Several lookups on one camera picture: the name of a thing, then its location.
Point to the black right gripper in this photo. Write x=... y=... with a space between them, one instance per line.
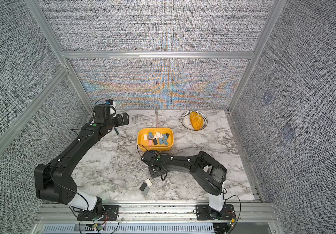
x=151 y=173

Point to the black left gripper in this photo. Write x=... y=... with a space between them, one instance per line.
x=120 y=122

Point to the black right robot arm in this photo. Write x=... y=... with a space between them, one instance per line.
x=208 y=172

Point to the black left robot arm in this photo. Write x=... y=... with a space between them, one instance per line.
x=53 y=181

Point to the yellow plastic storage box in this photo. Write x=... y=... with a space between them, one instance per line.
x=143 y=144

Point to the white patterned plate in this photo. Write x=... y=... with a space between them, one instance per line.
x=185 y=120

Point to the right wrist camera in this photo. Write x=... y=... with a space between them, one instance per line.
x=149 y=157

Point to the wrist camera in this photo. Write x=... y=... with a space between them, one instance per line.
x=149 y=157
x=104 y=110

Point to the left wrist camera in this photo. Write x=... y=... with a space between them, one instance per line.
x=104 y=110

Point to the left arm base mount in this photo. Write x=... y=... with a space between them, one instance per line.
x=109 y=213

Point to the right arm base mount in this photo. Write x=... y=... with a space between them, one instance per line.
x=204 y=212

